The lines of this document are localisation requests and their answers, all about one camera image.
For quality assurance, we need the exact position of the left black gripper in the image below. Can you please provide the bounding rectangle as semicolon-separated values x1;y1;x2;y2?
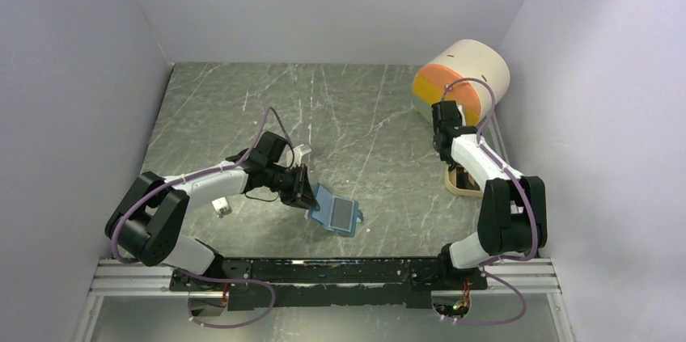
265;163;320;212

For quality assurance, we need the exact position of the grey VIP credit card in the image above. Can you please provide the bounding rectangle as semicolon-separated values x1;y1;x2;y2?
329;197;357;233

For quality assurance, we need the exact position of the blue card holder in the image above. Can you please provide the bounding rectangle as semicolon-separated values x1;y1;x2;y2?
306;183;364;237

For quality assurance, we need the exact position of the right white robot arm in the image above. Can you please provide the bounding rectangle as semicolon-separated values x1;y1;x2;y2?
431;100;547;289

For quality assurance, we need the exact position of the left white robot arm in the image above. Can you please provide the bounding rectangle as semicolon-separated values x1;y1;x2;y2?
104;132;320;290

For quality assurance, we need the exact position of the small white plastic piece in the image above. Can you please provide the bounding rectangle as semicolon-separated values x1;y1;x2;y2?
211;197;232;218

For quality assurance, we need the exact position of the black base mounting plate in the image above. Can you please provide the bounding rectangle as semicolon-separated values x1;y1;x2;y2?
169;255;488;310

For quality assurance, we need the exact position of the beige oval tray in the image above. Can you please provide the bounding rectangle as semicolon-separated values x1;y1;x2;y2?
444;166;483;197

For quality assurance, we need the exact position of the beige cylindrical drawer box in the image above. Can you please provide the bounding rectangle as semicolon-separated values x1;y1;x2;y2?
412;39;510;126

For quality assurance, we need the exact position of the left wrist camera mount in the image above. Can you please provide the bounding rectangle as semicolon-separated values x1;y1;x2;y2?
292;144;312;167

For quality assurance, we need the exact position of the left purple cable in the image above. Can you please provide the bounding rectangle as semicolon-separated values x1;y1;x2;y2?
109;106;277;330

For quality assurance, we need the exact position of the aluminium rail frame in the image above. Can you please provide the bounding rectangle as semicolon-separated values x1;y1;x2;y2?
88;114;564;298

